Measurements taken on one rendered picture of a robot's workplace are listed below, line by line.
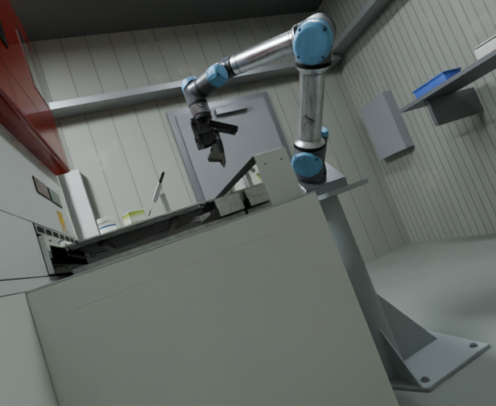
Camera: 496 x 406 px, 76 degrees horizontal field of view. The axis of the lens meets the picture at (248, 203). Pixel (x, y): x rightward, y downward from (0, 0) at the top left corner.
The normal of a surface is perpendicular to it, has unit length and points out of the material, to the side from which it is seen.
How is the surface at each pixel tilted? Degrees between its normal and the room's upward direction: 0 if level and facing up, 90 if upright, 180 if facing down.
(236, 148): 90
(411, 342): 90
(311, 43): 115
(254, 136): 90
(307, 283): 90
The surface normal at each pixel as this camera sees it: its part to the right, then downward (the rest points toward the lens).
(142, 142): 0.29, -0.20
